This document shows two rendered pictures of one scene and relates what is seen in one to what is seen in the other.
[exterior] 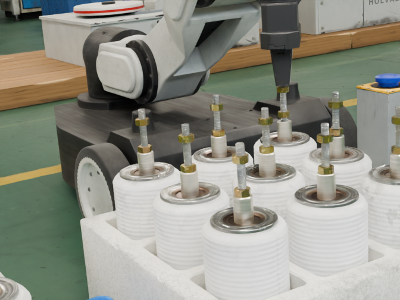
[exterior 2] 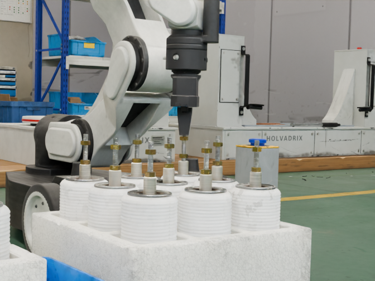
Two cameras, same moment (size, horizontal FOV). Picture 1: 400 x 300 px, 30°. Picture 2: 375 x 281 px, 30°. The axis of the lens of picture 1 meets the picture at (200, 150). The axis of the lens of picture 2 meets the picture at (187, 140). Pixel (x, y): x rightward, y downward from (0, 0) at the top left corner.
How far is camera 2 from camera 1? 0.43 m
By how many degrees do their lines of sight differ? 14
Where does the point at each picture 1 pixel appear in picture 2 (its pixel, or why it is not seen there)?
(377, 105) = (249, 156)
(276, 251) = (169, 212)
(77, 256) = not seen: hidden behind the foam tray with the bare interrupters
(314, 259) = (194, 228)
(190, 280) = (110, 235)
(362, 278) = (224, 239)
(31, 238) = not seen: outside the picture
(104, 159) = (49, 191)
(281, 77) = (183, 129)
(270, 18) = (178, 86)
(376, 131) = (247, 176)
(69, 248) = not seen: hidden behind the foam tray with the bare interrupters
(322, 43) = (226, 166)
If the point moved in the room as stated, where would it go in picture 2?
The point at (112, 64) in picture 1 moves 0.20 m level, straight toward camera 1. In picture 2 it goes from (58, 136) to (61, 140)
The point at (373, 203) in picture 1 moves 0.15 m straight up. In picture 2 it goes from (236, 202) to (239, 120)
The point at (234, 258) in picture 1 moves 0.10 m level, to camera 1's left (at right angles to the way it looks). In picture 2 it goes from (141, 213) to (79, 212)
